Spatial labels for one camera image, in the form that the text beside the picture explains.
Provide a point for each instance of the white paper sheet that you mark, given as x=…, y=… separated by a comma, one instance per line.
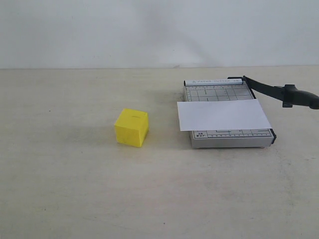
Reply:
x=221, y=115

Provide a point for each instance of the black cutter blade arm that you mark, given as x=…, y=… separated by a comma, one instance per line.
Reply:
x=288, y=94

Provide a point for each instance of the grey paper cutter base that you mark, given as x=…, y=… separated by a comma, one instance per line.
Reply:
x=230, y=89

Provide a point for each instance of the yellow foam cube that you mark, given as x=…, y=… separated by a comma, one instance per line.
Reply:
x=131, y=127

